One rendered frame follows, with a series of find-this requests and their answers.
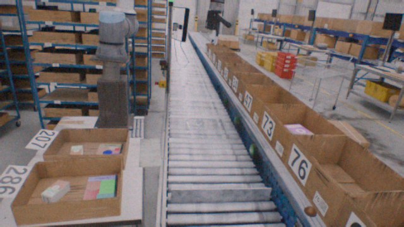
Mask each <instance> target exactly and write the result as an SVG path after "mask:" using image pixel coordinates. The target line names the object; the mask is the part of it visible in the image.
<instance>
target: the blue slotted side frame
mask: <svg viewBox="0 0 404 227"><path fill-rule="evenodd" d="M188 38H189V40H190V41H191V43H192V45H193V47H194V49H195V45H196V43H195V42H194V40H193V38H192V37H191V36H190V34H189V33H188ZM196 53H197V55H198V57H199V59H200V61H201V63H202V64H203V65H202V66H204V67H205V70H206V72H207V73H208V76H209V78H210V80H211V83H212V84H213V86H214V88H215V89H216V90H217V84H218V83H219V85H220V89H219V97H220V100H221V102H222V104H223V106H224V107H225V109H227V112H228V115H229V116H230V118H231V121H232V122H233V125H235V124H234V119H235V117H236V116H237V115H238V116H239V117H240V124H239V128H237V127H236V126H235V129H237V133H239V136H240V137H241V138H242V139H241V140H242V142H243V143H244V146H245V147H246V149H245V150H247V152H248V153H249V154H248V155H249V156H250V158H252V160H251V161H252V162H253V165H255V167H254V168H256V169H257V171H258V172H259V173H258V175H260V176H261V178H262V179H263V181H261V183H263V184H264V185H265V187H267V188H272V185H273V188H272V190H271V193H270V195H271V196H272V198H270V201H273V202H274V204H275V205H276V206H277V208H275V211H277V212H279V213H280V215H281V216H282V219H281V221H280V224H281V223H284V224H285V225H286V227H293V226H294V223H295V221H296V219H297V218H298V220H299V221H300V223H301V224H303V227H311V225H309V223H308V222H307V220H306V218H305V217H304V214H303V213H302V211H301V210H300V208H299V206H298V205H297V203H296V202H295V200H294V198H293V197H292V194H291V193H290V192H289V190H288V188H287V187H286V185H285V184H284V182H283V180H282V179H281V177H280V176H279V174H278V173H277V171H276V170H275V167H274V166H273V164H272V163H271V162H270V160H269V159H268V157H267V156H266V154H265V153H264V150H263V149H262V147H261V146H260V144H259V143H258V141H257V139H256V138H255V135H254V134H253V133H252V132H251V130H250V128H249V127H248V126H247V124H246V121H245V120H244V119H243V117H242V115H241V114H240V112H238V109H237V108H236V106H235V105H234V103H233V101H232V100H231V99H230V97H229V94H228V93H227V92H226V91H225V89H224V88H223V86H222V84H221V82H220V81H219V79H218V78H217V76H216V74H214V72H213V70H212V69H211V67H210V65H209V64H208V63H207V61H206V59H205V57H204V55H203V54H202V53H201V52H200V50H199V49H198V47H197V45H196ZM226 96H227V97H228V99H229V103H228V108H227V107H226V106H225V105H224V99H225V98H226ZM242 131H243V132H242ZM253 141H254V142H255V143H256V145H257V147H258V151H257V155H256V158H257V159H255V160H254V158H253V157H252V156H251V155H250V152H249V148H250V145H251V144H252V142H253ZM259 154H260V155H259ZM263 159H264V161H263ZM260 162H261V164H260ZM267 167H268V169H267ZM263 172H264V173H263ZM271 174H272V176H271ZM277 182H278V183H277ZM276 183H277V184H276ZM282 192H283V194H282ZM277 194H278V197H277ZM276 197H277V198H276ZM288 201H289V204H288ZM282 204H283V207H282ZM294 213H295V215H294ZM288 215H289V218H288Z"/></svg>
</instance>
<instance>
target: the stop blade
mask: <svg viewBox="0 0 404 227"><path fill-rule="evenodd" d="M270 193H271V188H253V189H171V200H170V203H202V202H255V201H269V198H270Z"/></svg>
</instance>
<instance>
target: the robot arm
mask: <svg viewBox="0 0 404 227"><path fill-rule="evenodd" d="M224 5H225V0H210V9H211V11H209V10H208V14H207V19H206V22H207V25H205V28H206V29H208V30H210V33H207V34H206V36H207V37H209V38H211V43H212V42H213V41H214V45H216V44H217V42H218V35H219V30H220V22H222V23H223V24H224V25H225V27H226V28H231V26H232V24H230V22H228V21H226V20H225V19H223V18H222V17H221V16H220V15H219V13H220V14H221V13H222V11H223V9H224ZM133 6H134V0H117V6H116V7H115V8H114V9H113V11H101V12H100V14H99V23H98V31H99V45H98V48H97V51H96V56H97V57H99V58H102V59H109V60H124V59H127V53H126V49H125V47H124V39H125V38H129V37H132V36H133V35H135V34H136V32H137V31H138V21H137V20H136V12H135V11H134V9H133ZM214 14H215V15H214Z"/></svg>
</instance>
